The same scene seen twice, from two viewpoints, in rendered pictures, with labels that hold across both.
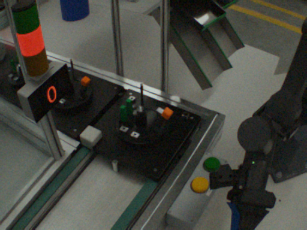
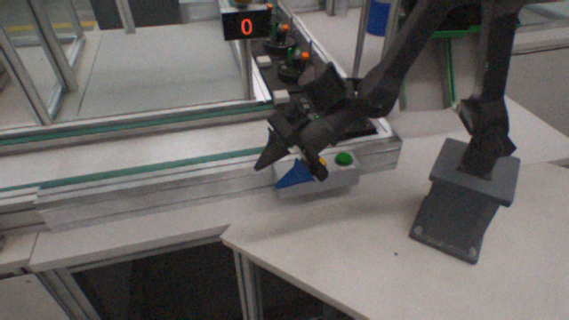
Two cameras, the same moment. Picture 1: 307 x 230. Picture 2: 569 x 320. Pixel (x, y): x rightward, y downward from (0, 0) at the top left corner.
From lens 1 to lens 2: 0.54 m
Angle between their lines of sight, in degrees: 32
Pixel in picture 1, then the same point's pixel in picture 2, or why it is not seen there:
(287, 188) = (419, 252)
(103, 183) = (262, 132)
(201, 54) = (423, 80)
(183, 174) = not seen: hidden behind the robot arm
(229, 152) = (389, 182)
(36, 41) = not seen: outside the picture
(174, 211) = (279, 166)
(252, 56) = (535, 134)
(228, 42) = not seen: hidden behind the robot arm
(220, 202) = (336, 207)
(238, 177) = (298, 121)
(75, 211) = (223, 136)
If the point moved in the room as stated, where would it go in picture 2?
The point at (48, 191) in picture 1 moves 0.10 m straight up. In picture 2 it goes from (218, 113) to (214, 83)
